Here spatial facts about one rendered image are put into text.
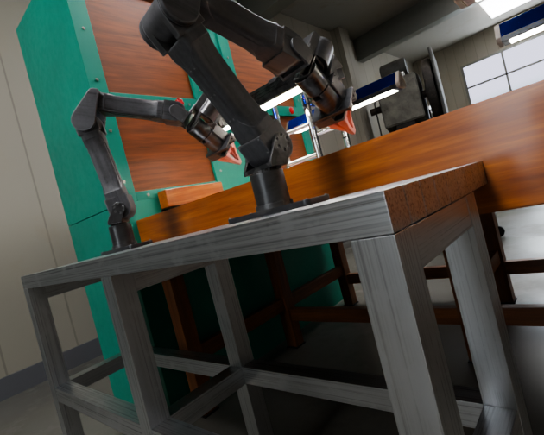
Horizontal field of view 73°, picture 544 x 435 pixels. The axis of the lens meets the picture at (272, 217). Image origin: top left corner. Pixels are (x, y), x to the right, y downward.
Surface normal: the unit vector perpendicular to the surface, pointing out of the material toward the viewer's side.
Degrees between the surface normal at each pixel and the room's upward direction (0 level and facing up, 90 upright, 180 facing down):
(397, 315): 90
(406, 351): 90
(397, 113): 92
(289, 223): 90
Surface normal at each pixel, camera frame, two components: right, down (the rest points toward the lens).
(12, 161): 0.72, -0.17
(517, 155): -0.64, 0.18
